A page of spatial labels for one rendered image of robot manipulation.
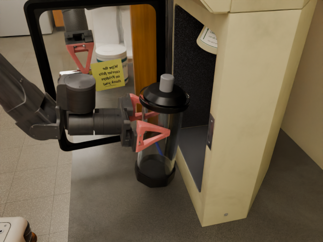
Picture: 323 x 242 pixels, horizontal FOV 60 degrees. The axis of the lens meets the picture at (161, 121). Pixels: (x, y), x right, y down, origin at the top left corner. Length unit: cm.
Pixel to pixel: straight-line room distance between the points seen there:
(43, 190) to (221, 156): 176
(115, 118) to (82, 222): 27
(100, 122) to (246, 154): 29
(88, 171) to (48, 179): 143
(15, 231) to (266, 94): 141
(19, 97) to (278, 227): 61
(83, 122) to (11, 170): 189
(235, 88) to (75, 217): 48
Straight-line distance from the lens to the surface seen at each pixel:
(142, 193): 75
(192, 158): 74
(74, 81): 55
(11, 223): 169
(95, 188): 78
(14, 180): 234
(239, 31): 43
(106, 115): 58
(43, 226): 198
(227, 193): 63
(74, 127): 58
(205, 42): 55
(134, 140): 56
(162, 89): 57
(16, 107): 57
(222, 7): 41
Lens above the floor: 150
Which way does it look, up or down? 34 degrees down
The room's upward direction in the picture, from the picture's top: straight up
